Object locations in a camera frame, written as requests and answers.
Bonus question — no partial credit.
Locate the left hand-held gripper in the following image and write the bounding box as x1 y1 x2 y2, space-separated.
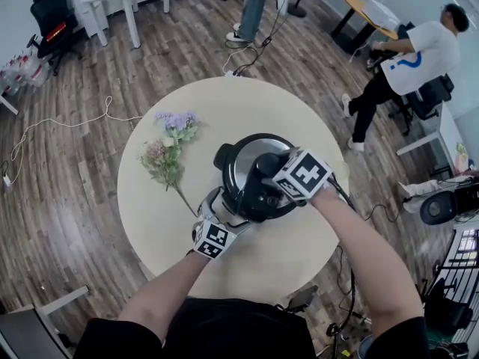
192 186 255 260

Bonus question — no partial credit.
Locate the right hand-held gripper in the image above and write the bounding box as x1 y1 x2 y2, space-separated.
271 147 334 206

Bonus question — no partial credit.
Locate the pressure cooker lid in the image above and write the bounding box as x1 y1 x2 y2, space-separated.
221 133 306 224

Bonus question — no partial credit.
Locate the grey electric pressure cooker body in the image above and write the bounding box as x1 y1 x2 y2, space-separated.
213 143 259 228

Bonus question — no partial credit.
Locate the person's right forearm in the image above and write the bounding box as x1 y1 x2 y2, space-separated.
310 187 426 338

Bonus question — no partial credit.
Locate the person's left forearm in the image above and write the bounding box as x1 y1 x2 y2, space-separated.
118 251 210 343

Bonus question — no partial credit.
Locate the artificial flower bouquet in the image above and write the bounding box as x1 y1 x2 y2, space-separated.
138 110 201 218

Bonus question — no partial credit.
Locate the black flat device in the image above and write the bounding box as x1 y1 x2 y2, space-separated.
286 285 320 313

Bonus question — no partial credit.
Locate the person's black shirt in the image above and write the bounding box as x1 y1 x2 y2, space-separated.
73 297 431 359

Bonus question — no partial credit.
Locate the black hard-shell backpack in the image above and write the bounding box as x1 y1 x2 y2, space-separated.
419 185 479 226

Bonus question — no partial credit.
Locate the round yellow table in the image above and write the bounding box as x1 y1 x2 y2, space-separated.
331 0 400 54

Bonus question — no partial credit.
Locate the white box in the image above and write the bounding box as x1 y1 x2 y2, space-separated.
361 0 401 31

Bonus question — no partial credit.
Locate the grey desk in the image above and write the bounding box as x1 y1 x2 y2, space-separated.
0 285 91 359

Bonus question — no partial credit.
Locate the white drawer cabinet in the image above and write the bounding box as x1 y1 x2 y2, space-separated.
71 0 109 39

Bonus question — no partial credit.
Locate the light wooden desk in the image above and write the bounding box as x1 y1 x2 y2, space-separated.
0 91 19 116

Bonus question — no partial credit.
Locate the pack of water bottles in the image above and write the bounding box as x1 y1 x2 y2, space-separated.
0 46 49 96

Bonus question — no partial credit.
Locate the black office chair red stripe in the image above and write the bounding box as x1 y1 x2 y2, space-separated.
26 0 84 77

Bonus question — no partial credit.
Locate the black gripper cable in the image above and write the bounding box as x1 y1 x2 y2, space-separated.
325 176 360 338

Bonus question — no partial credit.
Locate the black floor cable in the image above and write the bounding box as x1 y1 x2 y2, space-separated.
224 0 289 76

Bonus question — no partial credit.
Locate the white looped floor cable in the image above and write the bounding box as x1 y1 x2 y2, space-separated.
10 95 143 164

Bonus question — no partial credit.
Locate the black wire rack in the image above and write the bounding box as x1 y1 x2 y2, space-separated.
422 228 479 351

